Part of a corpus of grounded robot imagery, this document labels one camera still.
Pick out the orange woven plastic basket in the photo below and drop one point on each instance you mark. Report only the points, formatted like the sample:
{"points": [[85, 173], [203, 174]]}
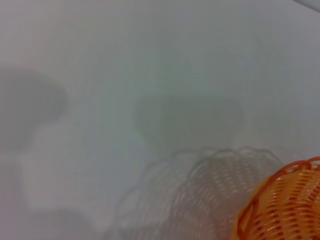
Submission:
{"points": [[287, 205]]}

